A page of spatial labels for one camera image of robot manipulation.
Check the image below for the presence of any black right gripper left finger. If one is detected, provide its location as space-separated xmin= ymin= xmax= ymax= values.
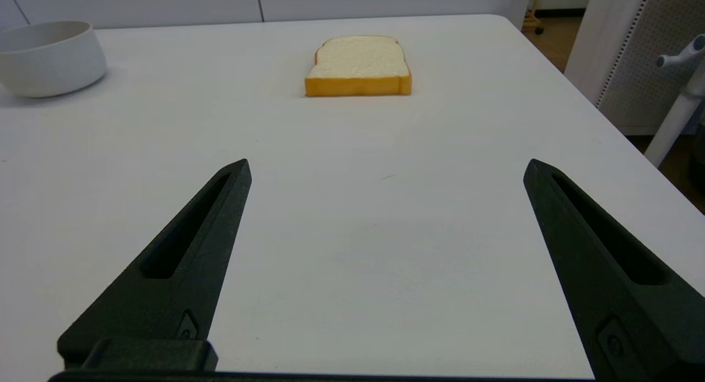
xmin=57 ymin=159 xmax=253 ymax=368

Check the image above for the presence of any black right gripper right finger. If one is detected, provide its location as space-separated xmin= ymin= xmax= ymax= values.
xmin=523 ymin=159 xmax=705 ymax=382

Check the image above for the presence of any white side table leg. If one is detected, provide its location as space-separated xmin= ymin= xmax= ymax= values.
xmin=644 ymin=63 xmax=705 ymax=168

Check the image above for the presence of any white pegboard panel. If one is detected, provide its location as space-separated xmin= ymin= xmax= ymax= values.
xmin=565 ymin=0 xmax=705 ymax=136

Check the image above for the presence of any white round bowl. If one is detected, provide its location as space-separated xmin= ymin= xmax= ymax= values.
xmin=0 ymin=21 xmax=108 ymax=99

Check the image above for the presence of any toast bread slice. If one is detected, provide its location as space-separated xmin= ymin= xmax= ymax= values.
xmin=305 ymin=35 xmax=413 ymax=97

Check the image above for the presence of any wooden cart with caster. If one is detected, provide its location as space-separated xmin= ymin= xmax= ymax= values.
xmin=522 ymin=0 xmax=546 ymax=35

